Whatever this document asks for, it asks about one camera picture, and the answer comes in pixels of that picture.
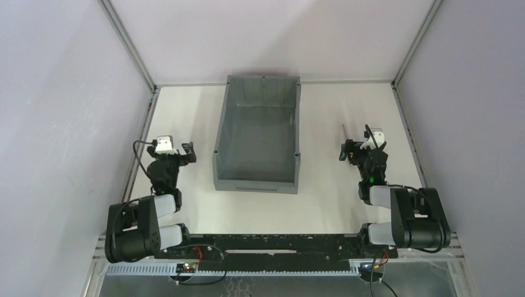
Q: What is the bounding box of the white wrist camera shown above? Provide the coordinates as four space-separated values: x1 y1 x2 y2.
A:
154 136 178 155
360 128 386 150

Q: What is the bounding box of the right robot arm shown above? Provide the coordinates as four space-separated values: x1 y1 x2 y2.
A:
339 139 451 253

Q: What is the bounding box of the grey plastic bin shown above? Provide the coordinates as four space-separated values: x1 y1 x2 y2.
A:
212 74 302 194

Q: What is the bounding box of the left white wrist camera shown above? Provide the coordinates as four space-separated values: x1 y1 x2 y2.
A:
154 136 178 155

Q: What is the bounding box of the white slotted cable duct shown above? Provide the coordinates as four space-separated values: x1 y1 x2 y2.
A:
105 262 360 277

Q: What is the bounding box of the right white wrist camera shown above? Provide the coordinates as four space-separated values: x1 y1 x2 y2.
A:
360 128 386 150

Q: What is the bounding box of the left black cable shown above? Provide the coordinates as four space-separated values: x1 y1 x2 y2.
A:
132 140 157 181

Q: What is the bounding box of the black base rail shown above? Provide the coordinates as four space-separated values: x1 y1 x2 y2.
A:
155 233 398 272

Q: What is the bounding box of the small green circuit board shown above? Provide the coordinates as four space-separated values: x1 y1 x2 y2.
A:
175 263 198 273

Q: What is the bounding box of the yellow black screwdriver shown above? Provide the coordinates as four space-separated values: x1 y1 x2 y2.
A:
342 124 353 164

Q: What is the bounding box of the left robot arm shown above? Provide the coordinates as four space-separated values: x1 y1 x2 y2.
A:
104 137 197 263

